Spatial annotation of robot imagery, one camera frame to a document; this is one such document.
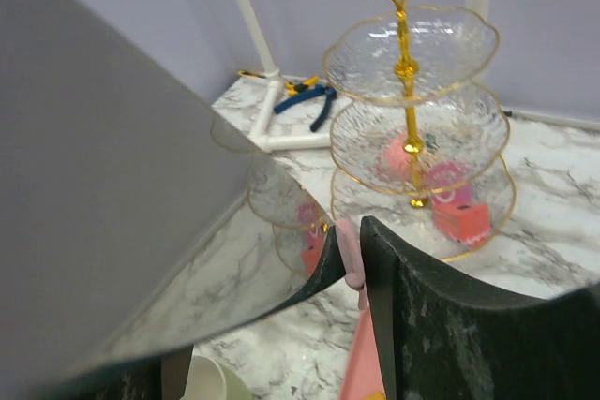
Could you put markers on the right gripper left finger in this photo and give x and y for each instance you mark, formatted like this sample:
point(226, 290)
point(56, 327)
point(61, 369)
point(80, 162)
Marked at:
point(160, 377)

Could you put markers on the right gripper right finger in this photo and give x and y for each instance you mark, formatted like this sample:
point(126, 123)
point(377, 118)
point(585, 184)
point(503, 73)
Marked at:
point(443, 334)

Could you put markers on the pink serving tray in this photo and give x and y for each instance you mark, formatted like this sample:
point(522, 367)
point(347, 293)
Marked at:
point(363, 374)

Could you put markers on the pink-handled metal tongs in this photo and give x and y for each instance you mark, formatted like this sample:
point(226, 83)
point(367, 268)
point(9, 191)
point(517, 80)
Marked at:
point(127, 232)

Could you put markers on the three-tier glass dessert stand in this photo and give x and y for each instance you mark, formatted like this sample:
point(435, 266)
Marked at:
point(415, 70)

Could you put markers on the green mug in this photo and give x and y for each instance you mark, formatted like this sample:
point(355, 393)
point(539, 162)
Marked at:
point(208, 379)

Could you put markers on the toy yellow cracker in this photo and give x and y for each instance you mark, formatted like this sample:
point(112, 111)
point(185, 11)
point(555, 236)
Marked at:
point(375, 396)

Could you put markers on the blue-handled pliers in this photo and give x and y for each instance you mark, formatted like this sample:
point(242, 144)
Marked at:
point(322, 96)

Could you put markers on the yellow-handled pliers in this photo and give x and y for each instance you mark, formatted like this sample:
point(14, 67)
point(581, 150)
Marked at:
point(296, 87)

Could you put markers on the yellow-handled tool at wall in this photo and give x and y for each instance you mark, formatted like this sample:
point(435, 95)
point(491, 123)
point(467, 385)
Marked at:
point(244, 73)

